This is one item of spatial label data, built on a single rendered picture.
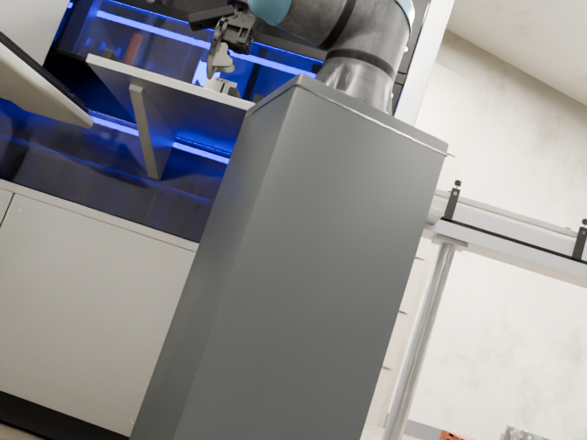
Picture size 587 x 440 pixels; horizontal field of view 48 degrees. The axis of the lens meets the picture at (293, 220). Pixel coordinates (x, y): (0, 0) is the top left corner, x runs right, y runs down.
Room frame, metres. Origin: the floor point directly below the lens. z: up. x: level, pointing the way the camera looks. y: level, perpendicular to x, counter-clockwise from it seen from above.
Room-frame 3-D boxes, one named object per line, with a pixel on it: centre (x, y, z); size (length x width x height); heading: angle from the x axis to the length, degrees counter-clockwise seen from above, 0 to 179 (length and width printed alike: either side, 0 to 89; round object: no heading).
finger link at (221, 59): (1.53, 0.29, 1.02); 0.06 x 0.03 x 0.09; 84
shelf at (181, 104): (1.56, 0.15, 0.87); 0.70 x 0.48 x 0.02; 84
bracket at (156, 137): (1.58, 0.40, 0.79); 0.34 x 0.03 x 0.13; 174
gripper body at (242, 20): (1.54, 0.28, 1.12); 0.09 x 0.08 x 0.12; 84
